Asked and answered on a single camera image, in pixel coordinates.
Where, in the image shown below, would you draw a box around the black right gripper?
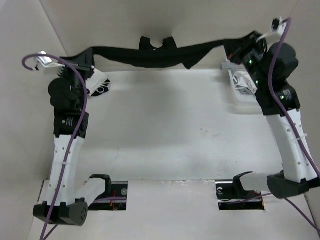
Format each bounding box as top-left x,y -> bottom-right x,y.
222,31 -> 269,89

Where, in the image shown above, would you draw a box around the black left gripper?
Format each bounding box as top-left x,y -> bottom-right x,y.
58,49 -> 97,110

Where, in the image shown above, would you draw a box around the black tank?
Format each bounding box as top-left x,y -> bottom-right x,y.
63,36 -> 248,70
87,79 -> 111,97

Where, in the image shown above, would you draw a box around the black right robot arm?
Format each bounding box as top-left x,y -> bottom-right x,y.
223,31 -> 320,199

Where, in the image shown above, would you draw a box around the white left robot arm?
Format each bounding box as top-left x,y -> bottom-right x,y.
33,51 -> 112,226

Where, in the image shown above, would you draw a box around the folded white tank top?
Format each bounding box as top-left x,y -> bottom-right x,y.
85,68 -> 109,91

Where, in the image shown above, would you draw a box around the white tank tops in basket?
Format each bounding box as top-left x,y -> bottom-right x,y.
232,71 -> 257,95

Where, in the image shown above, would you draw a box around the folded black tank top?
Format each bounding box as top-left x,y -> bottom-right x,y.
87,79 -> 111,97

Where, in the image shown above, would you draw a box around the white plastic basket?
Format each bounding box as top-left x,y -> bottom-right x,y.
220,61 -> 262,115

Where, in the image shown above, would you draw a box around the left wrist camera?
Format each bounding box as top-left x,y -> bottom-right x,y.
33,56 -> 65,75

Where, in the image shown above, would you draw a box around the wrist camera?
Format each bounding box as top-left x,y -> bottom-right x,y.
256,17 -> 291,43
33,56 -> 65,75

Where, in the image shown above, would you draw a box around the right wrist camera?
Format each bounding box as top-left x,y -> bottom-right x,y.
256,17 -> 291,43

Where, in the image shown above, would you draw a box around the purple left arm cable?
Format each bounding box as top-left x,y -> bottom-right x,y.
21,54 -> 126,240

